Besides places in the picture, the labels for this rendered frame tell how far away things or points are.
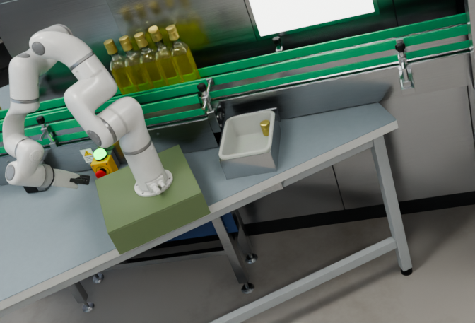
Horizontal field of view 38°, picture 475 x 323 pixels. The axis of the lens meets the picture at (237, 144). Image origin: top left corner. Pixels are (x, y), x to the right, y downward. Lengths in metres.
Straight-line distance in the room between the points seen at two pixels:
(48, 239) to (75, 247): 0.14
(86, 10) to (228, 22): 0.52
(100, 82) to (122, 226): 0.43
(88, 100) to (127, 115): 0.12
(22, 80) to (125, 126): 0.33
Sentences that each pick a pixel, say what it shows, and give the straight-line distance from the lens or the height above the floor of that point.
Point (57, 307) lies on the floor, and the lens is 3.32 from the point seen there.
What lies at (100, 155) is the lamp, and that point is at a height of 0.85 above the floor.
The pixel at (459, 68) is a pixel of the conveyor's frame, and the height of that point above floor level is 0.83.
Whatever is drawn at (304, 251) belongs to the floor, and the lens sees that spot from 3.00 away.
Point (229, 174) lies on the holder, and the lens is 2.24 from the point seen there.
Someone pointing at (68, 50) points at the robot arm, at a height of 1.34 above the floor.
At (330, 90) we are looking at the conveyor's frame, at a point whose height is 0.84.
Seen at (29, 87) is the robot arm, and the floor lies 1.26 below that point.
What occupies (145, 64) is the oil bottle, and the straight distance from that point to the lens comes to 2.42.
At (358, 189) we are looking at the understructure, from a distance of 2.90.
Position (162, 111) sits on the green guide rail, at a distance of 2.38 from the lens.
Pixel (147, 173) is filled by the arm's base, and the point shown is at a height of 0.92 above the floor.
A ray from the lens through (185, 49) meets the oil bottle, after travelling 2.37.
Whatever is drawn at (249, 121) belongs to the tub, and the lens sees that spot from 2.36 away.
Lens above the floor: 2.09
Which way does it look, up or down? 34 degrees down
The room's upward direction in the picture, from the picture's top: 21 degrees counter-clockwise
